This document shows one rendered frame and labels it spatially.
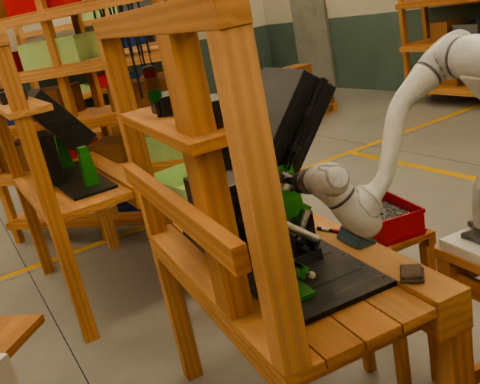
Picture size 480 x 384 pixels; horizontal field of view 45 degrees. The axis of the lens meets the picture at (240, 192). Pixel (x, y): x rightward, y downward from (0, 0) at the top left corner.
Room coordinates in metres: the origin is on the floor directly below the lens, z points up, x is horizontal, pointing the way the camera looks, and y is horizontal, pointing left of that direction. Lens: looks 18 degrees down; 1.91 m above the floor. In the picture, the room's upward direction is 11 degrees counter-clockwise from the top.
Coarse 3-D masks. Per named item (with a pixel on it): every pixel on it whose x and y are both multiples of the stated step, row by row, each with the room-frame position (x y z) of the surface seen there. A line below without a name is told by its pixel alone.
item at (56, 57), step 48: (0, 0) 5.52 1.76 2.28; (48, 0) 5.10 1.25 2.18; (96, 0) 4.85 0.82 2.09; (144, 0) 4.64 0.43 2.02; (48, 48) 5.07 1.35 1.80; (96, 48) 5.26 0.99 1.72; (144, 48) 5.09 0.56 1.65; (96, 96) 5.45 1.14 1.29; (144, 96) 4.85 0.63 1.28; (96, 144) 5.15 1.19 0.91; (0, 192) 5.49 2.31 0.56
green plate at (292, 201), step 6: (282, 168) 2.14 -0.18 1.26; (282, 192) 2.11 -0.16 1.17; (288, 192) 2.11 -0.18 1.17; (294, 192) 2.12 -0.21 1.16; (288, 198) 2.11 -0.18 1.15; (294, 198) 2.11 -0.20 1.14; (300, 198) 2.12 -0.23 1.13; (288, 204) 2.10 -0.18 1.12; (294, 204) 2.10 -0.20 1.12; (300, 204) 2.11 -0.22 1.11; (288, 210) 2.09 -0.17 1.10; (294, 210) 2.10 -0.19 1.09; (288, 216) 2.08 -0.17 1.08; (294, 216) 2.09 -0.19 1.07
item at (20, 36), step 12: (168, 0) 11.09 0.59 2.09; (96, 12) 10.47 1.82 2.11; (108, 12) 10.57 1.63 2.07; (72, 24) 10.18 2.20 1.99; (84, 24) 10.26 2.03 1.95; (24, 36) 9.83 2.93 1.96; (36, 36) 9.90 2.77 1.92; (144, 36) 10.80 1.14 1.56; (132, 72) 11.03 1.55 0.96; (36, 84) 9.85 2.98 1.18; (84, 84) 10.62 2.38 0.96; (84, 96) 10.12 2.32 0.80
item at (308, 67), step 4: (296, 64) 9.20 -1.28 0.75; (300, 64) 9.11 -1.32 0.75; (304, 64) 9.02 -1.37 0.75; (308, 64) 8.94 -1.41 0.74; (284, 68) 9.03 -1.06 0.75; (288, 68) 8.95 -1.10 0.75; (292, 68) 8.86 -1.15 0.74; (296, 68) 8.81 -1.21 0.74; (300, 68) 8.85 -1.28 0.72; (304, 68) 8.89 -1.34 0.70; (308, 68) 8.93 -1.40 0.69; (332, 96) 8.64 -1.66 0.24; (332, 100) 8.64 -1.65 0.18; (332, 104) 8.61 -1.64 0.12; (336, 104) 8.65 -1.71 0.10; (328, 108) 8.69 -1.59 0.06; (332, 108) 8.62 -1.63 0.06; (336, 108) 8.65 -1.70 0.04; (328, 112) 8.58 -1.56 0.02; (332, 112) 8.60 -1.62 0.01
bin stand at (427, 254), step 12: (408, 240) 2.24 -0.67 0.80; (420, 240) 2.25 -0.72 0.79; (432, 240) 2.27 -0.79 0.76; (420, 252) 2.30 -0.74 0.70; (432, 252) 2.27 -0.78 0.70; (432, 264) 2.27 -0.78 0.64; (396, 348) 2.21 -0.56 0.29; (432, 348) 2.28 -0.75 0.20; (372, 360) 2.46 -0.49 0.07; (396, 360) 2.22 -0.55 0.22; (408, 360) 2.21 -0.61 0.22; (432, 360) 2.29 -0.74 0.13; (396, 372) 2.23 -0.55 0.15; (408, 372) 2.20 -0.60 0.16; (432, 372) 2.30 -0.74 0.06
